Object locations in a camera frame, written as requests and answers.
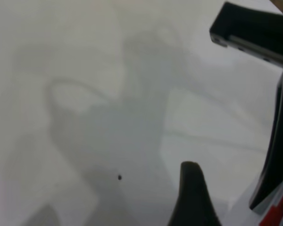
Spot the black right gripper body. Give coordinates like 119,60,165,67
209,1,283,69

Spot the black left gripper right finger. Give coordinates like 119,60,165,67
249,67,283,210

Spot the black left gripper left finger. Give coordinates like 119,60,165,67
167,161,221,226

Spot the clear zip bag red zipper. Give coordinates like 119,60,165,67
159,87,283,226

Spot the red zipper slider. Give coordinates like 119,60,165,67
265,203,283,226

